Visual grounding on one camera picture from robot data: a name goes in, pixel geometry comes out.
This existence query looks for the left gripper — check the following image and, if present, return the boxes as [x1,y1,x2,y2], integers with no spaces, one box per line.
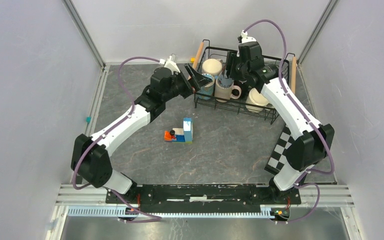
[163,63,212,103]

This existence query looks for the pink mug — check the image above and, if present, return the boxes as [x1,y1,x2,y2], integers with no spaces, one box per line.
[214,79,242,103]

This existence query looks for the grey blue small cup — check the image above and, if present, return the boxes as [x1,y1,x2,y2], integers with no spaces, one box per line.
[216,75,234,91]

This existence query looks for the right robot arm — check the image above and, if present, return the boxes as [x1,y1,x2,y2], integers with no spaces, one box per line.
[226,41,335,204]

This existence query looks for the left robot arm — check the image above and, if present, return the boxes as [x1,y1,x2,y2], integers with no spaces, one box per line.
[70,64,210,204]

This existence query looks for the blue mug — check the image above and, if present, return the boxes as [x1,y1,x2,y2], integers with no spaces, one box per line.
[196,73,215,100]

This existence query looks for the cream floral mug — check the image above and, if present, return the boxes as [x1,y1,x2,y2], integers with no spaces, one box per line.
[202,58,223,76]

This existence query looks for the cream cup lower right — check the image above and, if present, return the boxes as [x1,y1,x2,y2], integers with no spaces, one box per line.
[245,88,270,113]

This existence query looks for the toy block structure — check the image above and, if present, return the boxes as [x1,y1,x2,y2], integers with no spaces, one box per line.
[164,117,193,143]

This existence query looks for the checkerboard calibration board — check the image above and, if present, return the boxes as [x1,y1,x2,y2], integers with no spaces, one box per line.
[265,125,294,175]

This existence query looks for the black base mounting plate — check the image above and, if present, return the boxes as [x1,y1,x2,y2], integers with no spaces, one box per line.
[123,183,302,214]

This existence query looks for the black wire dish rack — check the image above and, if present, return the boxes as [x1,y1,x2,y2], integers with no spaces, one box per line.
[194,39,280,124]

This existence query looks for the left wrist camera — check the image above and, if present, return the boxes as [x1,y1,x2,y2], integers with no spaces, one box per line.
[159,53,181,74]

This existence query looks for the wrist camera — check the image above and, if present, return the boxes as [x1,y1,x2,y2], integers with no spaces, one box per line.
[238,30,257,44]
[159,53,181,74]

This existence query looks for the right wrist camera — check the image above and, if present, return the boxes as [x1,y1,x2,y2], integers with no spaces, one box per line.
[238,30,257,44]

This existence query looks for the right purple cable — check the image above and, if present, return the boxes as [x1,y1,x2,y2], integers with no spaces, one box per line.
[243,19,335,225]

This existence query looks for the slotted cable duct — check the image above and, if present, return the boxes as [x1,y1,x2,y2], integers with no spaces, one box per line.
[67,206,275,220]

